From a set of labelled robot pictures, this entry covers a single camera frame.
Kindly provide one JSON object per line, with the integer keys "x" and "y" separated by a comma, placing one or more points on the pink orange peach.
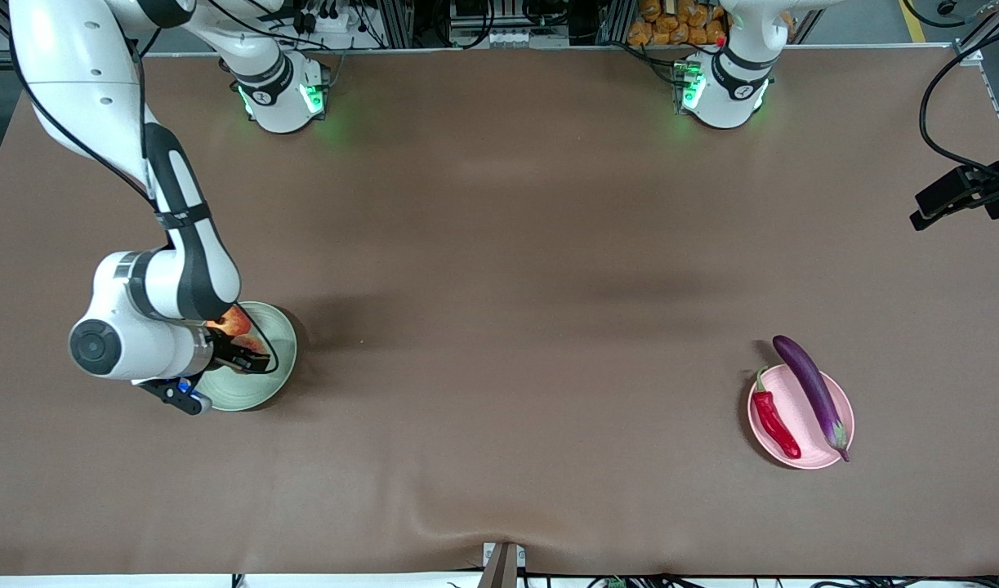
{"x": 250, "y": 341}

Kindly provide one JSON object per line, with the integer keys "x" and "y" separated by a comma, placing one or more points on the red apple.
{"x": 236, "y": 320}

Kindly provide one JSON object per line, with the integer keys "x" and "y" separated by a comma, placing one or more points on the purple long eggplant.
{"x": 809, "y": 384}

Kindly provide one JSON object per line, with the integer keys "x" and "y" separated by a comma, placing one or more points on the red chili pepper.
{"x": 773, "y": 420}

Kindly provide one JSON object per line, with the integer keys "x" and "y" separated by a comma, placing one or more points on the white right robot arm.
{"x": 82, "y": 82}

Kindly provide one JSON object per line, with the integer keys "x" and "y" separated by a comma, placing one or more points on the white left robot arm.
{"x": 732, "y": 90}

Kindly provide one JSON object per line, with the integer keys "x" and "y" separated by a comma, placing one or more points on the light green round plate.
{"x": 270, "y": 384}

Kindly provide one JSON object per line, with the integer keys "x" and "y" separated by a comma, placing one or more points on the pink round plate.
{"x": 793, "y": 400}

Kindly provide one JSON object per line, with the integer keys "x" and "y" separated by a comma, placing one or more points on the brown table cover cloth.
{"x": 499, "y": 204}

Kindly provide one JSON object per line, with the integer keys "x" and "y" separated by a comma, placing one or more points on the pile of orange objects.
{"x": 671, "y": 33}

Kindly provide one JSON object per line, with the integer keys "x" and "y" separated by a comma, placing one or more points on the white power strip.
{"x": 327, "y": 24}

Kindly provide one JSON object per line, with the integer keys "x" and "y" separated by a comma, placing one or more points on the white electronics box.
{"x": 507, "y": 37}

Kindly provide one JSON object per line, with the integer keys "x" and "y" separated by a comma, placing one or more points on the grey metal table bracket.
{"x": 503, "y": 567}

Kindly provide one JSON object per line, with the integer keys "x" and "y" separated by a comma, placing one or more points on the aluminium frame post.
{"x": 397, "y": 24}

